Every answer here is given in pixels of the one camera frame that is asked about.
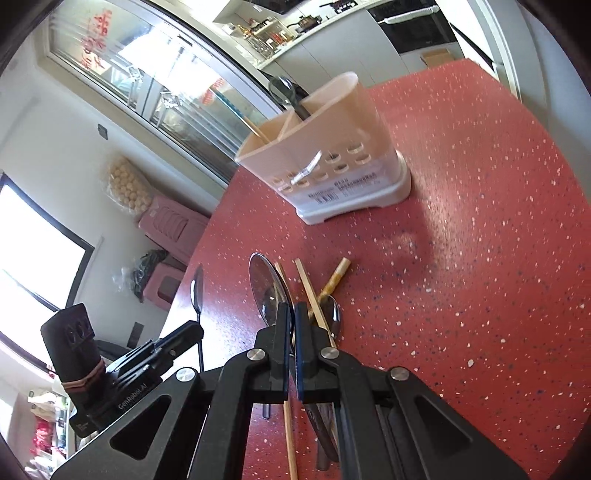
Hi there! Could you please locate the plain wooden chopstick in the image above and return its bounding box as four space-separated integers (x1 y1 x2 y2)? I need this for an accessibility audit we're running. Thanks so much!
294 259 338 349
274 261 299 480

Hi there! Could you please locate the large metal spoon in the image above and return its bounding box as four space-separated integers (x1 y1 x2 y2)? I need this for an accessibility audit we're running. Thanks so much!
249 253 293 418

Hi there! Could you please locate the white fridge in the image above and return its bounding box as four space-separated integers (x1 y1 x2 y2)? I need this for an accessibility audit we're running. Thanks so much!
450 0 522 102

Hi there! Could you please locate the black spoon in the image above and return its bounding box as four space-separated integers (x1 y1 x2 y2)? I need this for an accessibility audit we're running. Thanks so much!
269 76 310 121

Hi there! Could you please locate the beige plastic utensil holder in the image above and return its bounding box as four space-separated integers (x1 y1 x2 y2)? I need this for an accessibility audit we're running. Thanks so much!
235 71 413 226

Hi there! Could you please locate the stack of pink stools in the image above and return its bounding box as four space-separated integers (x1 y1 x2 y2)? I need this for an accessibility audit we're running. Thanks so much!
137 194 209 268

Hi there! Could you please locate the grey kitchen counter cabinet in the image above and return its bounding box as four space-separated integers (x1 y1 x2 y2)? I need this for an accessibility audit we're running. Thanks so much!
212 0 407 88

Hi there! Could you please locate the clear plastic bag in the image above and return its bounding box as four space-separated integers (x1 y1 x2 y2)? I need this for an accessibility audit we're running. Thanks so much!
112 265 137 294

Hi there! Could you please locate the spice rack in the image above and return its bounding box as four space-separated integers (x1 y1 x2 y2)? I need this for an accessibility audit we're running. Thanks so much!
242 14 301 58

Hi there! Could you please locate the window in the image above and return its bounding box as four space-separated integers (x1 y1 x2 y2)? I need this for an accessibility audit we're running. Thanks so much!
0 173 95 352

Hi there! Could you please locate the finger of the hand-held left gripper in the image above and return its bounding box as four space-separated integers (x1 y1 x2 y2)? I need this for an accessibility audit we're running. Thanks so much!
154 320 205 370

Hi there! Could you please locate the pink plastic stool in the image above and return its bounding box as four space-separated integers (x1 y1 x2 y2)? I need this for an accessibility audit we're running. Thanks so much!
141 262 185 305

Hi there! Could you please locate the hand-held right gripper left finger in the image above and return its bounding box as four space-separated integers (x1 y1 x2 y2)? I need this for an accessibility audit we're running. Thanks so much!
51 302 296 480

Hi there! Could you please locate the sliding glass door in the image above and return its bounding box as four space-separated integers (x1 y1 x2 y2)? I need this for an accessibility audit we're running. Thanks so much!
46 0 287 185

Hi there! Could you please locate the blue patterned chopstick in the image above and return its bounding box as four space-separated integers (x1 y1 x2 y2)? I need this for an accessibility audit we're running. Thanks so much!
215 88 273 143

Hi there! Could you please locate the small metal spoon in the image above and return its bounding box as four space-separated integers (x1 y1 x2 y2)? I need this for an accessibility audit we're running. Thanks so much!
191 264 205 372

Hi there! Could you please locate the built-in black oven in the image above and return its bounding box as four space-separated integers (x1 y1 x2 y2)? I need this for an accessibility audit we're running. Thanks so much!
369 0 462 54

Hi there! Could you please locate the yellow patterned chopstick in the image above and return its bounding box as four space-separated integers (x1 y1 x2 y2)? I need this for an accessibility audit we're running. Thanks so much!
309 257 352 324

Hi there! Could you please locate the black bag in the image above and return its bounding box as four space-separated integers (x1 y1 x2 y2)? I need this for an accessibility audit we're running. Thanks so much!
131 249 168 296

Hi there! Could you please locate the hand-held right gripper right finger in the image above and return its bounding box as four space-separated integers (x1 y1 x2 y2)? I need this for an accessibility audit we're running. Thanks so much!
295 302 529 480

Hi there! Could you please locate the cardboard box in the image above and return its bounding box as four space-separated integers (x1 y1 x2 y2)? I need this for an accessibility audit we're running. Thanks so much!
421 48 458 70

